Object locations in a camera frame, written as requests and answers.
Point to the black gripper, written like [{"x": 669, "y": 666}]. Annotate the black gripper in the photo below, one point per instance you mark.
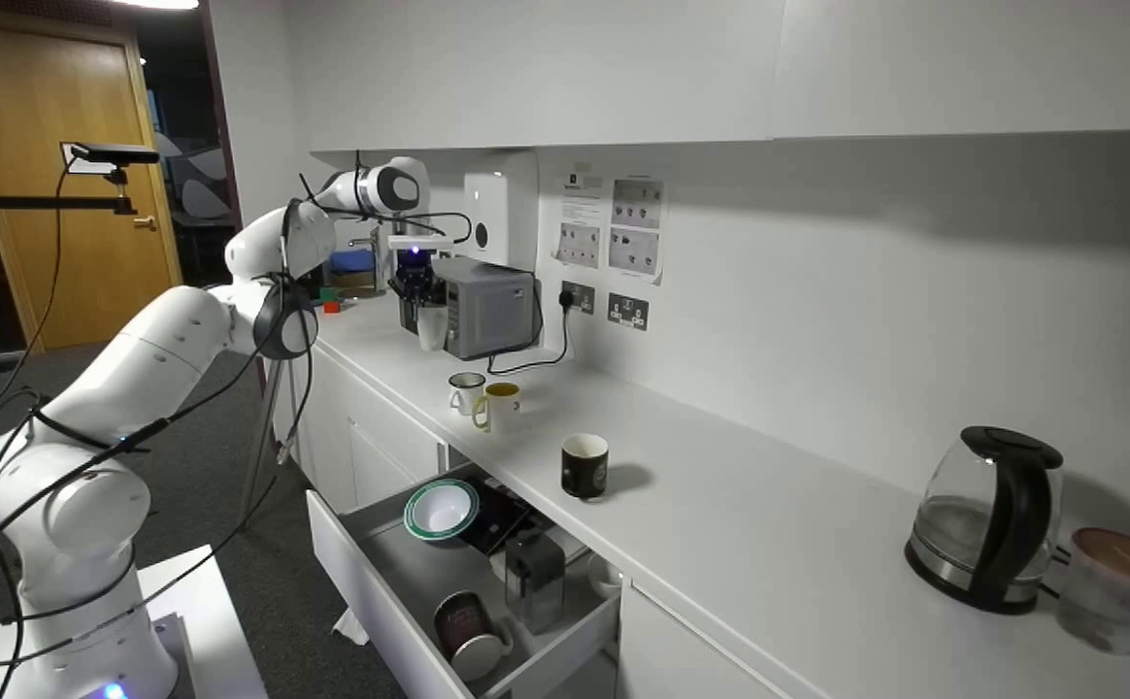
[{"x": 418, "y": 277}]

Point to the plain white mug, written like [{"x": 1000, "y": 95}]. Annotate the plain white mug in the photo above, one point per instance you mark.
[{"x": 432, "y": 327}]

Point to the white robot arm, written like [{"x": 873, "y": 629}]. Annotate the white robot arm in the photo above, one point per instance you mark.
[{"x": 72, "y": 507}]

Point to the silver microwave oven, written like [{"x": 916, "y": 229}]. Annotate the silver microwave oven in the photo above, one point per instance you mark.
[{"x": 493, "y": 308}]

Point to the white enamel mug blue rim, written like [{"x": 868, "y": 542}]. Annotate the white enamel mug blue rim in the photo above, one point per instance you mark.
[{"x": 465, "y": 392}]

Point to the yellow inside white mug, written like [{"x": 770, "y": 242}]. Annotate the yellow inside white mug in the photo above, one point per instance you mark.
[{"x": 495, "y": 406}]

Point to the black mug white inside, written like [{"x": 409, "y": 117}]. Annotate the black mug white inside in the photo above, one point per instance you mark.
[{"x": 585, "y": 462}]

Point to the dark mug in drawer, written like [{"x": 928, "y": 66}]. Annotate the dark mug in drawer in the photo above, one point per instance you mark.
[{"x": 469, "y": 633}]

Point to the white paper towel dispenser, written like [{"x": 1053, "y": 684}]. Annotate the white paper towel dispenser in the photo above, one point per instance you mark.
[{"x": 504, "y": 205}]

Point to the white instruction poster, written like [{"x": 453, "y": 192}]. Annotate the white instruction poster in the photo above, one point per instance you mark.
[{"x": 582, "y": 213}]

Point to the white bowl green rim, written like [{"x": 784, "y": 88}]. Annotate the white bowl green rim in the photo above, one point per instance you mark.
[{"x": 442, "y": 511}]

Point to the small picture notice sheet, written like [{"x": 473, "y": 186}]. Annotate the small picture notice sheet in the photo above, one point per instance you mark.
[{"x": 635, "y": 227}]

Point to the white upper cabinets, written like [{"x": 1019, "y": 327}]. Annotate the white upper cabinets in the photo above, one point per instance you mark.
[{"x": 371, "y": 73}]

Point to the black tray in drawer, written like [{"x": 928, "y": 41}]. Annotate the black tray in drawer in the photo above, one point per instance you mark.
[{"x": 500, "y": 514}]

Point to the black cube in drawer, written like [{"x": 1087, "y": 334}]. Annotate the black cube in drawer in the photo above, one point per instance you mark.
[{"x": 533, "y": 559}]

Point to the open white drawer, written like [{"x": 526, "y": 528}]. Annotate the open white drawer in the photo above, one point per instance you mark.
[{"x": 564, "y": 638}]

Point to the wooden door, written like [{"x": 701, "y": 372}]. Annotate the wooden door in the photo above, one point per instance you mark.
[{"x": 75, "y": 271}]

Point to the glass electric kettle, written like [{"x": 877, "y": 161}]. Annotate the glass electric kettle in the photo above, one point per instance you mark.
[{"x": 987, "y": 517}]

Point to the plastic container brown lid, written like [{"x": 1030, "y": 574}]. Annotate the plastic container brown lid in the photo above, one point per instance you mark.
[{"x": 1098, "y": 589}]

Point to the wall power socket left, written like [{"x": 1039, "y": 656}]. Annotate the wall power socket left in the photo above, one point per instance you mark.
[{"x": 575, "y": 295}]

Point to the wall power socket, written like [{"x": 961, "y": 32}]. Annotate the wall power socket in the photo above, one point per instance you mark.
[
  {"x": 627, "y": 313},
  {"x": 575, "y": 295}
]

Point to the wall power socket right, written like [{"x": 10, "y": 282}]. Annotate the wall power socket right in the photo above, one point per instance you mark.
[{"x": 627, "y": 313}]

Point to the black camera on stand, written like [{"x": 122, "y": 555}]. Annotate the black camera on stand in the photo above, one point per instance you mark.
[{"x": 103, "y": 155}]

